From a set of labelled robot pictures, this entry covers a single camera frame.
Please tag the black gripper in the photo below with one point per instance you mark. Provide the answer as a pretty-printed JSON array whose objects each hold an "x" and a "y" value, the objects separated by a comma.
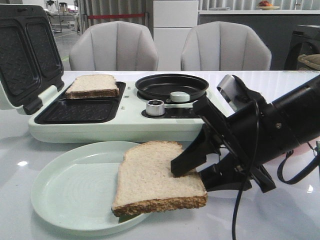
[{"x": 254, "y": 134}]

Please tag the white bread slice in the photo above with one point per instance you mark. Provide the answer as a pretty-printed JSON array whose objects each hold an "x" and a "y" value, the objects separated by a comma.
[
  {"x": 145, "y": 183},
  {"x": 93, "y": 86}
]

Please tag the breakfast maker hinged lid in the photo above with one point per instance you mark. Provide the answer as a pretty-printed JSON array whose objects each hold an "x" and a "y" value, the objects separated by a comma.
[{"x": 29, "y": 59}]

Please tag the pink plastic bowl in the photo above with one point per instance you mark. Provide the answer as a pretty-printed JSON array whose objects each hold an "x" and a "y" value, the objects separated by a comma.
[{"x": 308, "y": 147}]

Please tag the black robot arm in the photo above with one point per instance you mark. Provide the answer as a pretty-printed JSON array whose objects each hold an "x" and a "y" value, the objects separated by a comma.
[{"x": 301, "y": 110}]

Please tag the mint green breakfast maker base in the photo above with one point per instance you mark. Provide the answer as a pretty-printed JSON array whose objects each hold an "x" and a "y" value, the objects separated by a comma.
[{"x": 111, "y": 119}]

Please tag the left silver control knob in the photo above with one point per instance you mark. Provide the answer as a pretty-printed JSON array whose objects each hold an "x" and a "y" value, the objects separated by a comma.
[{"x": 155, "y": 108}]

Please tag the black round frying pan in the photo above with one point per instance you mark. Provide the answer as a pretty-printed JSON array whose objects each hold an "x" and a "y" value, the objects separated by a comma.
[{"x": 159, "y": 86}]

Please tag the right grey upholstered chair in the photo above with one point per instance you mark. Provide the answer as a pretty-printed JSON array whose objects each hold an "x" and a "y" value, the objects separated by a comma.
[{"x": 224, "y": 46}]

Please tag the grey upholstered chair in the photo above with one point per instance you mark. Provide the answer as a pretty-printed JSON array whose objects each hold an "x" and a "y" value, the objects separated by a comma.
[
  {"x": 114, "y": 46},
  {"x": 224, "y": 46}
]

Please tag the beige cushion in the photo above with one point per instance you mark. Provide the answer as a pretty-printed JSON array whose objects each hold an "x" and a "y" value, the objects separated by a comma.
[{"x": 309, "y": 62}]

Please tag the grey counter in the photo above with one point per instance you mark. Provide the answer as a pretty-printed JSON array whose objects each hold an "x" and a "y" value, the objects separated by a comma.
[{"x": 274, "y": 27}]

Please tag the white cabinet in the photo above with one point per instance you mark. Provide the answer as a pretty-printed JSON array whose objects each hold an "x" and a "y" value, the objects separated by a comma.
[{"x": 172, "y": 21}]

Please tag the mint green round plate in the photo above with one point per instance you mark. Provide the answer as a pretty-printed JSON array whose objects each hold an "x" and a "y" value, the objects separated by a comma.
[{"x": 75, "y": 191}]

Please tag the dark appliance at right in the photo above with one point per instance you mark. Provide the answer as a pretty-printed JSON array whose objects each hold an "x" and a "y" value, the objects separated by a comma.
[{"x": 305, "y": 40}]

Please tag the left grey upholstered chair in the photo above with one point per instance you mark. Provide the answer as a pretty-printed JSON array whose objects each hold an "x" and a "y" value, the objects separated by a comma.
[{"x": 114, "y": 46}]

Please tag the fruit plate on counter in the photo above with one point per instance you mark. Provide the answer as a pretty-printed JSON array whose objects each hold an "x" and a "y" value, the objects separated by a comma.
[{"x": 266, "y": 6}]

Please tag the red barrier tape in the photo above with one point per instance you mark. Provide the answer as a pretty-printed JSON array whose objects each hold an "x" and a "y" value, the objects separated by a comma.
[{"x": 116, "y": 16}]

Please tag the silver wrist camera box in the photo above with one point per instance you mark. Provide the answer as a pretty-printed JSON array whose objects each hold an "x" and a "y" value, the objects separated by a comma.
[{"x": 230, "y": 91}]

